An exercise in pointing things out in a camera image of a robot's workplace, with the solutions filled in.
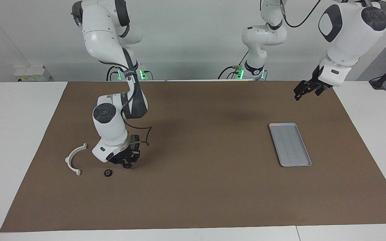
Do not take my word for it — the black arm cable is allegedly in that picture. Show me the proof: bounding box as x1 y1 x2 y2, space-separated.
279 0 325 28
98 60 153 146

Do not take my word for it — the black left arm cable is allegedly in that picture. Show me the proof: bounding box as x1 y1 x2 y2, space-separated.
279 0 325 28

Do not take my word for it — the silver metal tray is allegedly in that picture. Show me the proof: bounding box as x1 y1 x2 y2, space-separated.
268 123 312 167

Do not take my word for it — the white semicircular plastic bracket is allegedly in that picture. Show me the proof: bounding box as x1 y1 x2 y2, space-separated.
65 143 88 176

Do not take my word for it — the white box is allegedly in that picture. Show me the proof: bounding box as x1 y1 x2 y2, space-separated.
13 65 51 82

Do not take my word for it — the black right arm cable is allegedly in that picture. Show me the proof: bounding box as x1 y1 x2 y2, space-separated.
98 60 153 146

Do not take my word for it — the brown table mat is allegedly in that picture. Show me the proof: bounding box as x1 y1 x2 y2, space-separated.
0 80 386 233

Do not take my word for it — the black base cable bundle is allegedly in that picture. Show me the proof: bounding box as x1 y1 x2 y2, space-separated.
217 50 268 81
106 65 154 82

